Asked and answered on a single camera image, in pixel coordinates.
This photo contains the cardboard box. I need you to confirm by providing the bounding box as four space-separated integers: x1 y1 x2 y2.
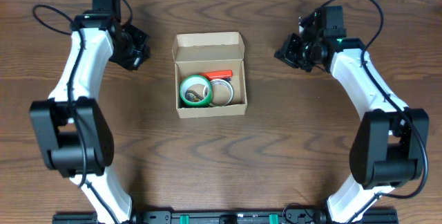
172 32 247 118

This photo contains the green tape roll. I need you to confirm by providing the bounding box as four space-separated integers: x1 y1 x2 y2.
179 75 213 108

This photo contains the correction tape dispenser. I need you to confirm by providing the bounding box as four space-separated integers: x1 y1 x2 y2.
184 90 204 103

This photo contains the white tape roll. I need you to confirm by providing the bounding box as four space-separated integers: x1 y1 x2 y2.
210 79 234 106

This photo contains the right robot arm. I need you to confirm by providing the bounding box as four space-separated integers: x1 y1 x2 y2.
274 34 429 223

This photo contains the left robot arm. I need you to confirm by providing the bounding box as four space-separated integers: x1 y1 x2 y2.
30 12 149 223

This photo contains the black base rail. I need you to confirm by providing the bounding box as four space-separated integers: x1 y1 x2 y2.
52 208 399 224

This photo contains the right black cable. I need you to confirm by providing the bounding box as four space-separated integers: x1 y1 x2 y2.
310 0 430 224

